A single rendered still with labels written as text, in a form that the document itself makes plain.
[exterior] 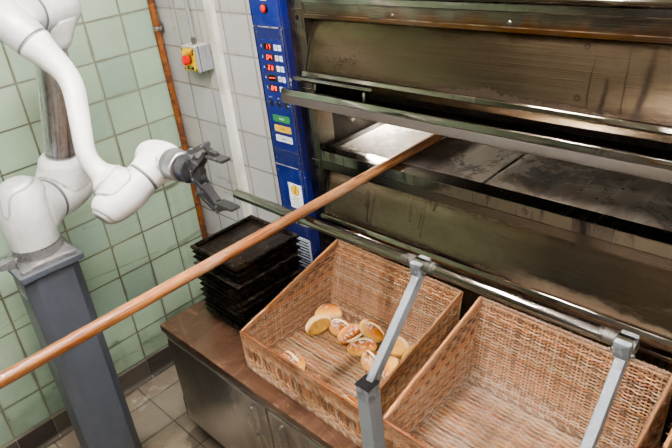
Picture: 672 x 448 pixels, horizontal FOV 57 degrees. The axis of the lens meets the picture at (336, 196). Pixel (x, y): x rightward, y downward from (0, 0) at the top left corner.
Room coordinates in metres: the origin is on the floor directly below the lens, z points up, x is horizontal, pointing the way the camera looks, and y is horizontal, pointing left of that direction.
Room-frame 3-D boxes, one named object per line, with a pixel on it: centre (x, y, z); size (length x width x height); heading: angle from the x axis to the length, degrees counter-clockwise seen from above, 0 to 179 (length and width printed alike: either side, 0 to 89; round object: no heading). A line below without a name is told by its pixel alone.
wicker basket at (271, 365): (1.60, 0.01, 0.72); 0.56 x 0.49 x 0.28; 42
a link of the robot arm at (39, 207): (1.83, 0.99, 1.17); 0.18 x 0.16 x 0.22; 162
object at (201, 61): (2.42, 0.47, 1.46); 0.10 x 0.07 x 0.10; 43
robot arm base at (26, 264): (1.80, 1.01, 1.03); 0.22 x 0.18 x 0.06; 131
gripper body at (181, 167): (1.57, 0.38, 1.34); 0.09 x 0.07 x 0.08; 43
